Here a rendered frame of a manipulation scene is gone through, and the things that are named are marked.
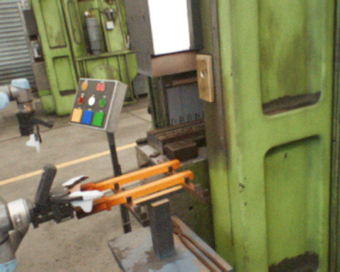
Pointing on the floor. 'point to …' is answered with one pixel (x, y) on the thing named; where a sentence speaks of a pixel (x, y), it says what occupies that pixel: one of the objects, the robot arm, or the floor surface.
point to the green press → (80, 49)
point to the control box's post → (117, 176)
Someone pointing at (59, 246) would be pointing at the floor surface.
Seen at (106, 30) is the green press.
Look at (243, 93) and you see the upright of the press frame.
